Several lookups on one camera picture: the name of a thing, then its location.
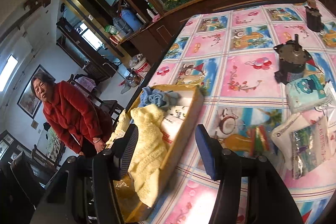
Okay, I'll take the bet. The long yellow towel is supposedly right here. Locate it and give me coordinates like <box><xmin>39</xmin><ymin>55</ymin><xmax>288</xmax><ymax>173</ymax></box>
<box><xmin>128</xmin><ymin>104</ymin><xmax>167</xmax><ymax>207</ymax></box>

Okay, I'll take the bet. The small blue towel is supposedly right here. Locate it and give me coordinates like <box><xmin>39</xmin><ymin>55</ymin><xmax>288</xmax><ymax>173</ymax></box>
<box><xmin>148</xmin><ymin>89</ymin><xmax>181</xmax><ymax>111</ymax></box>

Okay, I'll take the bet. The green white snack packet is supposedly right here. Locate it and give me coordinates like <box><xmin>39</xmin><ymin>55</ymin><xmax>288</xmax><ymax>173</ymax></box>
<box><xmin>291</xmin><ymin>116</ymin><xmax>331</xmax><ymax>180</ymax></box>

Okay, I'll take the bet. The teal cartoon tissue pack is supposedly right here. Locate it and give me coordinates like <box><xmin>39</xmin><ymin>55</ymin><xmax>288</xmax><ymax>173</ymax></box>
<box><xmin>285</xmin><ymin>75</ymin><xmax>326</xmax><ymax>113</ymax></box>

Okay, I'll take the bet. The white red text bag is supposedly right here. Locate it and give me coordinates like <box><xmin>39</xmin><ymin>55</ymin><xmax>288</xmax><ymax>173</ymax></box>
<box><xmin>160</xmin><ymin>114</ymin><xmax>183</xmax><ymax>150</ymax></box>

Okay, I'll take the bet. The lemon print tissue pack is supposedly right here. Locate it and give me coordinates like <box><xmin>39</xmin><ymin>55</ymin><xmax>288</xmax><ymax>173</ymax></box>
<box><xmin>167</xmin><ymin>106</ymin><xmax>189</xmax><ymax>120</ymax></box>

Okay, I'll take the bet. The large blue towel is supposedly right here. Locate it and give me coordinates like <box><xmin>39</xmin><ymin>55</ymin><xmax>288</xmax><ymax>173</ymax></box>
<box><xmin>138</xmin><ymin>86</ymin><xmax>165</xmax><ymax>107</ymax></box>

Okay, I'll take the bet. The wooden chair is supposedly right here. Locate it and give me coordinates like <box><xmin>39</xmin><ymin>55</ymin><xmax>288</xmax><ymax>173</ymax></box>
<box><xmin>68</xmin><ymin>74</ymin><xmax>124</xmax><ymax>127</ymax></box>

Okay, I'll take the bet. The person in red jacket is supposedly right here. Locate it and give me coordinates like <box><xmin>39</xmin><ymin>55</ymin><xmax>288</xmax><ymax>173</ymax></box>
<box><xmin>31</xmin><ymin>72</ymin><xmax>113</xmax><ymax>158</ymax></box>

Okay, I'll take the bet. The rainbow striped packet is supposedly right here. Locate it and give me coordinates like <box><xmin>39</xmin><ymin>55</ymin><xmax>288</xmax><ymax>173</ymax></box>
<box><xmin>247</xmin><ymin>125</ymin><xmax>270</xmax><ymax>157</ymax></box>

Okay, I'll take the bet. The yellow cardboard box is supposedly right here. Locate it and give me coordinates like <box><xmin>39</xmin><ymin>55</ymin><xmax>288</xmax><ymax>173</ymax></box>
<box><xmin>113</xmin><ymin>85</ymin><xmax>204</xmax><ymax>223</ymax></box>

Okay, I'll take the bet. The metal kettle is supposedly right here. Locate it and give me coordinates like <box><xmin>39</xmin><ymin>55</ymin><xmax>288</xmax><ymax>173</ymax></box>
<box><xmin>126</xmin><ymin>73</ymin><xmax>142</xmax><ymax>88</ymax></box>

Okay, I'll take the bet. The white plastic bucket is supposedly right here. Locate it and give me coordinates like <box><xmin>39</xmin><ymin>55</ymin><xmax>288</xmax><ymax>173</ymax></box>
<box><xmin>129</xmin><ymin>53</ymin><xmax>151</xmax><ymax>79</ymax></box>

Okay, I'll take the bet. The colourful cartoon tablecloth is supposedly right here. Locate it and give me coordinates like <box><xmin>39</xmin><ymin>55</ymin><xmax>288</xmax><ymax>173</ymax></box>
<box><xmin>146</xmin><ymin>2</ymin><xmax>335</xmax><ymax>223</ymax></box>

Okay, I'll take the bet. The dark wooden cabinet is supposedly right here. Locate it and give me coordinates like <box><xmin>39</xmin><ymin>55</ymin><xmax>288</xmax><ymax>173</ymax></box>
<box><xmin>110</xmin><ymin>0</ymin><xmax>336</xmax><ymax>64</ymax></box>

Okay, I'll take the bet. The large black electric motor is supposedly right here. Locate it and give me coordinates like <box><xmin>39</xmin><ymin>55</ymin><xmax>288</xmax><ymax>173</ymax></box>
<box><xmin>273</xmin><ymin>34</ymin><xmax>312</xmax><ymax>85</ymax></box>

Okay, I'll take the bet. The blue thermos jug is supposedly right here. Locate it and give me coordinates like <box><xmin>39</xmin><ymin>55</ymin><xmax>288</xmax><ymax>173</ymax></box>
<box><xmin>121</xmin><ymin>9</ymin><xmax>142</xmax><ymax>31</ymax></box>

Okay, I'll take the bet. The ceiling tube light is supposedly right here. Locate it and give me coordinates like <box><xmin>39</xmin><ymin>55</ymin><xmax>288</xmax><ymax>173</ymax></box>
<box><xmin>0</xmin><ymin>55</ymin><xmax>18</xmax><ymax>92</ymax></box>

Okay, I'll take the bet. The framed wall picture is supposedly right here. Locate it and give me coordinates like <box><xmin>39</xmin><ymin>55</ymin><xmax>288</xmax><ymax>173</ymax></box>
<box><xmin>17</xmin><ymin>65</ymin><xmax>55</xmax><ymax>118</ymax></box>

